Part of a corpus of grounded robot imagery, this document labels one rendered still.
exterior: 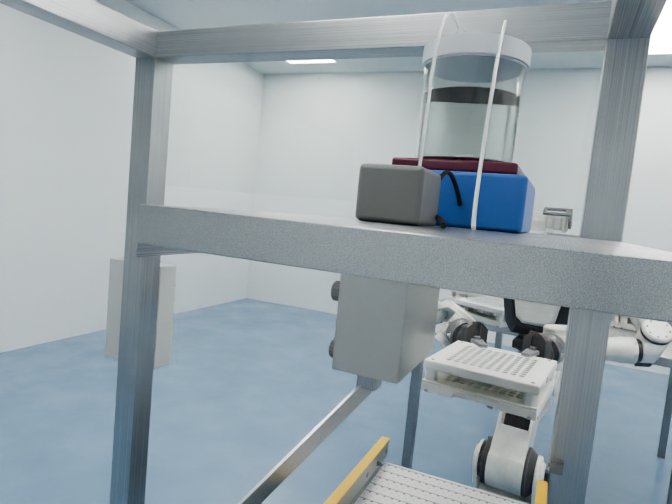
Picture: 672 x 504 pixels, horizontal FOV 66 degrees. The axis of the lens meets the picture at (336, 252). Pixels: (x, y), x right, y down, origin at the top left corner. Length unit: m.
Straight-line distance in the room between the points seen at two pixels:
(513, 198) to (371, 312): 0.25
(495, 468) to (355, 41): 1.24
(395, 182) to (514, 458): 1.27
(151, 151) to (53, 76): 3.42
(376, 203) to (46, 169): 4.15
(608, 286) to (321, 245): 0.16
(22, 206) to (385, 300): 3.92
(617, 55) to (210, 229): 0.74
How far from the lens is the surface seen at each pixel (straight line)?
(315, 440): 0.79
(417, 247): 0.30
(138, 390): 1.37
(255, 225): 0.35
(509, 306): 1.81
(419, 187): 0.52
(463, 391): 1.17
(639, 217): 5.78
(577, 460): 0.99
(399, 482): 0.96
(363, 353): 0.76
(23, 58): 4.53
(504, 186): 0.69
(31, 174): 4.51
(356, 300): 0.75
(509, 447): 1.71
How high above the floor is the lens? 1.29
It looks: 5 degrees down
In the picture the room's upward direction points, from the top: 5 degrees clockwise
